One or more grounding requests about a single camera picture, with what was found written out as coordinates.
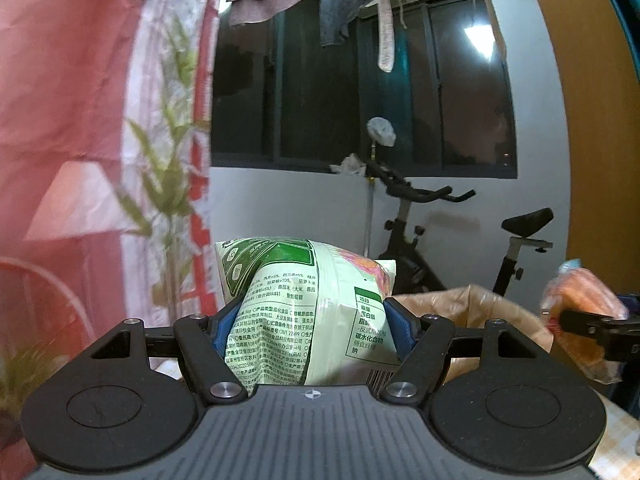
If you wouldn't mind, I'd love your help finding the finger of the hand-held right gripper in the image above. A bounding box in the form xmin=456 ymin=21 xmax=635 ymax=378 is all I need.
xmin=558 ymin=309 xmax=614 ymax=335

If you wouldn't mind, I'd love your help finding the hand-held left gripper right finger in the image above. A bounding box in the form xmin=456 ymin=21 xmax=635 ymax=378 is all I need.
xmin=384 ymin=298 xmax=540 ymax=404

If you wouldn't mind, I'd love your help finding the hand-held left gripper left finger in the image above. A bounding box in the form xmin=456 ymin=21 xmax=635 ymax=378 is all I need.
xmin=90 ymin=304 xmax=250 ymax=404

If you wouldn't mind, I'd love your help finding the orange snack packet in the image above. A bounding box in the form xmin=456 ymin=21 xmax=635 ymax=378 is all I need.
xmin=539 ymin=259 xmax=627 ymax=386

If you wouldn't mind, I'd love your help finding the green snack bag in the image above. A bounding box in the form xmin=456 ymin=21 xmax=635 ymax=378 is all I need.
xmin=215 ymin=236 xmax=398 ymax=389

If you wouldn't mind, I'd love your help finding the cardboard box with plastic liner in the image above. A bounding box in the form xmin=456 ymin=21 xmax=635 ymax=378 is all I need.
xmin=394 ymin=284 xmax=554 ymax=386

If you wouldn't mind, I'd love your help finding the black exercise bike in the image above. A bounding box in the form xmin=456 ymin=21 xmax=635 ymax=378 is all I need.
xmin=369 ymin=160 xmax=556 ymax=297

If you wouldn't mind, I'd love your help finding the crumpled white plastic bag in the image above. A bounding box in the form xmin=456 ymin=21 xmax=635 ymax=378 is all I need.
xmin=329 ymin=153 xmax=372 ymax=177

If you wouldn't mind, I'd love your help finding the wooden panel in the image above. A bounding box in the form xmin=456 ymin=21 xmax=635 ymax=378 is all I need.
xmin=522 ymin=0 xmax=640 ymax=311

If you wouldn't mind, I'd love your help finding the white plastic bag on pole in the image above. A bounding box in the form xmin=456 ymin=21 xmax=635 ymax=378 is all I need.
xmin=366 ymin=117 xmax=397 ymax=256

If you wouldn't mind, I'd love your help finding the dark window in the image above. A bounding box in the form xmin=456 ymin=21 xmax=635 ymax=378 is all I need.
xmin=212 ymin=0 xmax=519 ymax=181

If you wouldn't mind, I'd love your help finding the printed pink backdrop cloth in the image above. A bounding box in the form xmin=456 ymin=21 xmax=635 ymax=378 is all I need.
xmin=0 ymin=0 xmax=229 ymax=480

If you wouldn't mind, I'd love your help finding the hanging grey blue garment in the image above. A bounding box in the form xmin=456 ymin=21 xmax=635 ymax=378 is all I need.
xmin=319 ymin=0 xmax=362 ymax=47

